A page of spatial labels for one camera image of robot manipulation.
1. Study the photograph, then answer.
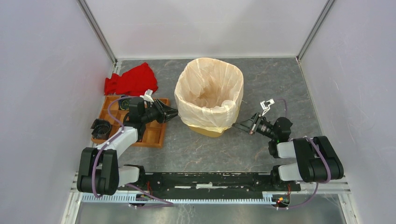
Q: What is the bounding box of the aluminium frame post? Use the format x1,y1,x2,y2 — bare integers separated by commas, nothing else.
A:
77,0,118,64
296,0,336,63

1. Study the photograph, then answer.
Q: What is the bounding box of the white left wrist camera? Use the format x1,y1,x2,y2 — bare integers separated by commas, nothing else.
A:
140,89,154,103

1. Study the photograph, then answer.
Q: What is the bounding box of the red cloth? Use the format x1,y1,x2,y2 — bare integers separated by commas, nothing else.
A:
104,63,158,96

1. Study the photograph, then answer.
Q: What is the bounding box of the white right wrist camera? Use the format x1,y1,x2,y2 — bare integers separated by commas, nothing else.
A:
260,98,275,117

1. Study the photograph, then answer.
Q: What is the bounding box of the wooden compartment tray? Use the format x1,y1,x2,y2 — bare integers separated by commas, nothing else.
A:
91,95,166,148

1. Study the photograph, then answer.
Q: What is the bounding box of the black green trash bag roll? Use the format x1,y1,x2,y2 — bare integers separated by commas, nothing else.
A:
118,95,133,111

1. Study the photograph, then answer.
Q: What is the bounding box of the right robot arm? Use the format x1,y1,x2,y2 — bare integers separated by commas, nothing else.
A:
233,113,344,190

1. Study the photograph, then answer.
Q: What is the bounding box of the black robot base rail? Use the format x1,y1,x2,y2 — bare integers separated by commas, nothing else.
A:
134,172,301,200

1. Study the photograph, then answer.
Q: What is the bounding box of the yellow plastic trash bin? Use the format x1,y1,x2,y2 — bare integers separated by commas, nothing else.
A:
188,126,226,138

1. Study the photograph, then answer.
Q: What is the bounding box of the right aluminium frame post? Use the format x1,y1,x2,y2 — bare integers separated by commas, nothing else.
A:
296,0,336,63

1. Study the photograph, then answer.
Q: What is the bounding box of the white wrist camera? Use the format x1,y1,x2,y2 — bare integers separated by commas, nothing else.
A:
140,89,154,103
260,98,275,117

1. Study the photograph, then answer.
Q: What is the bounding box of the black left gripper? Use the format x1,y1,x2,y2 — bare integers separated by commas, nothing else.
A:
141,98,180,124

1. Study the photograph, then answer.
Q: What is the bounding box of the left aluminium frame post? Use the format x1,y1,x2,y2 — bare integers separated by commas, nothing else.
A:
77,0,118,64

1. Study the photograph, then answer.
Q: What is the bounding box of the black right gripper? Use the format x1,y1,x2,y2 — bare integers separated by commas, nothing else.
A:
232,112,276,140

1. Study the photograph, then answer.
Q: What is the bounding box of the translucent white trash bag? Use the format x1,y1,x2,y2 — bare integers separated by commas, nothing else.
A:
174,57,244,130

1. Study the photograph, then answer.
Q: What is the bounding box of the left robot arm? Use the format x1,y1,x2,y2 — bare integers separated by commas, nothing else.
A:
76,96,178,198

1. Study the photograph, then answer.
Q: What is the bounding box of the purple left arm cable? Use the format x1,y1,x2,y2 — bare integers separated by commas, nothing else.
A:
91,96,137,199

